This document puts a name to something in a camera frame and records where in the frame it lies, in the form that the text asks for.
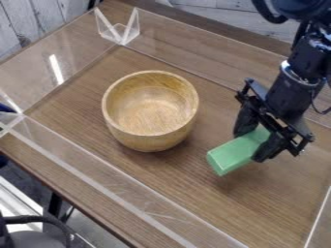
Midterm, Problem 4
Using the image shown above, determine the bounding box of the clear acrylic tray wall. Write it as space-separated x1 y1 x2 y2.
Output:
0 91 249 248

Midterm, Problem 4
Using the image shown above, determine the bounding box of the black table leg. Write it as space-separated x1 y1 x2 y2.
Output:
48 193 63 218

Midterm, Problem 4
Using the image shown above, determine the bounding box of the brown wooden bowl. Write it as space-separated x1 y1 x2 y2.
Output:
102 70 199 152

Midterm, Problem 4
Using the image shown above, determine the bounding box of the green rectangular block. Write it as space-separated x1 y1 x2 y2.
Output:
206 127 270 176

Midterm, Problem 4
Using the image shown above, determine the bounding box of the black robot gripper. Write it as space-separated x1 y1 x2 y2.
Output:
233 61 326 163

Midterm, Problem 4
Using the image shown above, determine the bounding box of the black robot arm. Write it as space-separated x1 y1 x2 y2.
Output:
233 0 331 163

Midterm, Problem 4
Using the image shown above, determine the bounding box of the black cable loop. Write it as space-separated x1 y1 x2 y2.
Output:
0 214 73 248

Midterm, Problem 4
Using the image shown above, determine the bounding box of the black metal base plate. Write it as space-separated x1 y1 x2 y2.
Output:
69 228 97 248

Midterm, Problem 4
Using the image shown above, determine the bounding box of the clear acrylic corner bracket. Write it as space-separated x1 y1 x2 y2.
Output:
94 8 142 46

